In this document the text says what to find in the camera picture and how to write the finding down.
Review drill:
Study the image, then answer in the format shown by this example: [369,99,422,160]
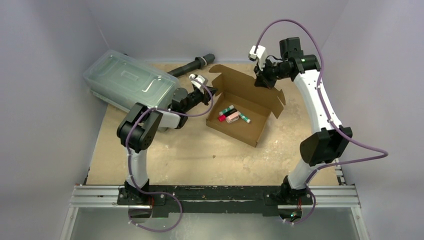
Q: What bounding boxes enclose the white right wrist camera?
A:
[248,45,268,71]

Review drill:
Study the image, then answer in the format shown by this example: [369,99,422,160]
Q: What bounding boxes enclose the clear plastic storage box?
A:
[83,49,181,112]

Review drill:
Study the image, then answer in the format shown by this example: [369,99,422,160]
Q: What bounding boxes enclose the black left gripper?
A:
[183,86,218,114]

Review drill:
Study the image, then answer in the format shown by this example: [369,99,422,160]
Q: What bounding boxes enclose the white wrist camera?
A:
[248,45,268,71]
[188,74,209,90]

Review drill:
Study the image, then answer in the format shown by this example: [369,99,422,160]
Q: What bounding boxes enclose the green white glue stick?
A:
[239,112,251,124]
[218,105,234,116]

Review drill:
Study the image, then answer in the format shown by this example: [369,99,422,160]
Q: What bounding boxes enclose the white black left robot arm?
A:
[116,86,218,205]

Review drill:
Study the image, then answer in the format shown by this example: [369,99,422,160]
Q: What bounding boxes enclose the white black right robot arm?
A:
[248,37,353,204]

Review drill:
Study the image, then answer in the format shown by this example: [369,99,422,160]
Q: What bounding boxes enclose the aluminium frame rail right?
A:
[303,60,370,240]

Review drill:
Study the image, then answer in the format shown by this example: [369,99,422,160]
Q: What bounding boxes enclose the brown cardboard box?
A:
[206,64,286,147]

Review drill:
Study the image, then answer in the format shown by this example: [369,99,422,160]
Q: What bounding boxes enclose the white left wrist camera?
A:
[188,74,209,90]

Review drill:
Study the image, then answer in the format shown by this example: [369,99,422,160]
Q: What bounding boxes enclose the pale pink correction tape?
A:
[225,111,240,124]

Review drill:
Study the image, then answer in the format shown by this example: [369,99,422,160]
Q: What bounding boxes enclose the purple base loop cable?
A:
[127,192,185,234]

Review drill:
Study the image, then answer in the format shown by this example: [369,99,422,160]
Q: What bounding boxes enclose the dark grey corrugated pipe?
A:
[167,53,216,78]

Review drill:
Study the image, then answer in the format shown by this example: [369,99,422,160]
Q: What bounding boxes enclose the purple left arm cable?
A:
[125,76,215,200]

